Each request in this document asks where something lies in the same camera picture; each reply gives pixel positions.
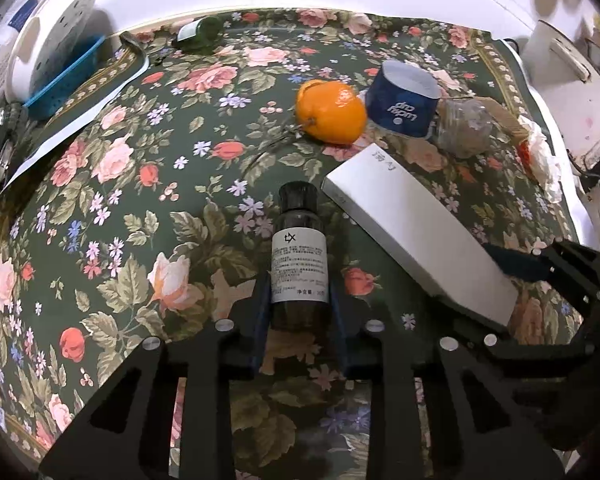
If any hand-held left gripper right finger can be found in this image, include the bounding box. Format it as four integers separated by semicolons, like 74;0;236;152
329;279;567;480

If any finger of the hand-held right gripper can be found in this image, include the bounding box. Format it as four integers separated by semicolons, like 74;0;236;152
482;240;600;319
431;295;594;377

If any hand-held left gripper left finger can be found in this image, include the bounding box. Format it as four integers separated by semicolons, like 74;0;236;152
39;270;273;480

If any brown bottle with white label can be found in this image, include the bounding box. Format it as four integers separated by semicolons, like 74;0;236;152
270;181;331;333

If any white cardboard box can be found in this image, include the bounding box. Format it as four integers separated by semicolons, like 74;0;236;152
321;145;518;335

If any green glass bottle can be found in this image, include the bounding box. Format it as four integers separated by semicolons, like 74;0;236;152
176;16;224;54

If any crumpled white tissue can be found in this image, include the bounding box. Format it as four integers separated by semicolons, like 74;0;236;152
517;115;563;203

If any crumpled clear plastic wrapper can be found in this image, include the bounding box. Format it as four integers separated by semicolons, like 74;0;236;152
432;97;528;158

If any floral tablecloth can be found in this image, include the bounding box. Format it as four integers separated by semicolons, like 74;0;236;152
0;7;586;480

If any white pot with lid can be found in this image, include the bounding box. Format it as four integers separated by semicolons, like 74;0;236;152
522;20;600;161

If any blue paper cup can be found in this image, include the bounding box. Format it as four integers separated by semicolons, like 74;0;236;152
365;60;441;138

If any orange fruit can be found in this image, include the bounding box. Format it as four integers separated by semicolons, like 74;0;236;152
295;80;368;146

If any blue plastic basket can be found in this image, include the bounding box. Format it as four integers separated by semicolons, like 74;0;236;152
22;35;106;121

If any white perforated round plate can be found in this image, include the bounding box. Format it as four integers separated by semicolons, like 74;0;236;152
6;0;98;103

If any white packet with blue label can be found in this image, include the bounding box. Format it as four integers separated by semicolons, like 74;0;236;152
0;0;41;106

